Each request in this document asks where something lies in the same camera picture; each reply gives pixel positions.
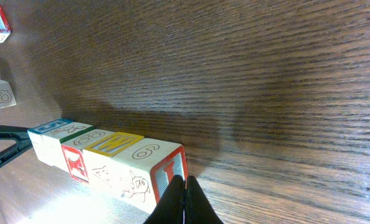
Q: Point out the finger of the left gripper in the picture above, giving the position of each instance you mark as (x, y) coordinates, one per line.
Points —
(22, 143)

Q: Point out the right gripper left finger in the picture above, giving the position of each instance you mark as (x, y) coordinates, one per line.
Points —
(170, 208)

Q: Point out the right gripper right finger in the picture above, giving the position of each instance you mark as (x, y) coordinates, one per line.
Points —
(197, 208)

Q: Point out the wooden block yellow side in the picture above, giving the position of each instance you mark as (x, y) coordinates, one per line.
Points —
(42, 150)

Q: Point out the plain wooden picture block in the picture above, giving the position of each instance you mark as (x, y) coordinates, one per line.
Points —
(142, 173)

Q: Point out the wooden block green A side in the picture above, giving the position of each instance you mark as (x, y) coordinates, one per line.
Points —
(103, 159)

